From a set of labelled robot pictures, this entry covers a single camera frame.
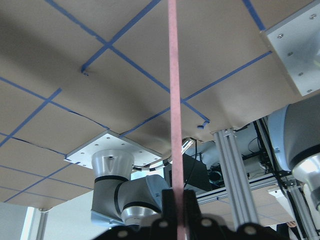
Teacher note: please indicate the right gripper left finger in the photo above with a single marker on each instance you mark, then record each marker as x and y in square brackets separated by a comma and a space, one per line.
[161, 226]

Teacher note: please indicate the pink chopstick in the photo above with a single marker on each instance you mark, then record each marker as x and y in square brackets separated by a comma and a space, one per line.
[175, 119]

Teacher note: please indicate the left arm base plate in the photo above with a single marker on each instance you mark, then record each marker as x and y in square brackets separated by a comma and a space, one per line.
[109, 140]

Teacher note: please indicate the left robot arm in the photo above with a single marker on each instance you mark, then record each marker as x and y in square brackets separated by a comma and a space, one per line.
[118, 199]

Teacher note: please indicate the aluminium frame post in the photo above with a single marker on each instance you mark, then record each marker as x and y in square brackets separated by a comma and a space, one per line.
[235, 179]

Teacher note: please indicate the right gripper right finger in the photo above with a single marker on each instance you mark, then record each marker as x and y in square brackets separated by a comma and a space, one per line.
[200, 226]

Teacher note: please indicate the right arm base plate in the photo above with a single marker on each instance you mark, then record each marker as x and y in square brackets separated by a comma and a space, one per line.
[292, 31]

